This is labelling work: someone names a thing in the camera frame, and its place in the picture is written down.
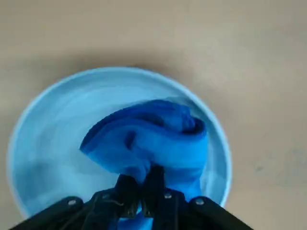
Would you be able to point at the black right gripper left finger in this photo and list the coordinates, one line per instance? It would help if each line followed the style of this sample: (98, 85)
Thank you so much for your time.
(124, 191)

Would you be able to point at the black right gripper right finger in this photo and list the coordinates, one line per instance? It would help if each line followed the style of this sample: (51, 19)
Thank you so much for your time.
(156, 187)

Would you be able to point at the blue cloth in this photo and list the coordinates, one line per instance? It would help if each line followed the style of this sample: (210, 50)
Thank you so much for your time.
(168, 148)

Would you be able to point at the light blue plastic plate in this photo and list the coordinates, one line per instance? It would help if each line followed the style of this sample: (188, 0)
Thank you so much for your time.
(48, 143)

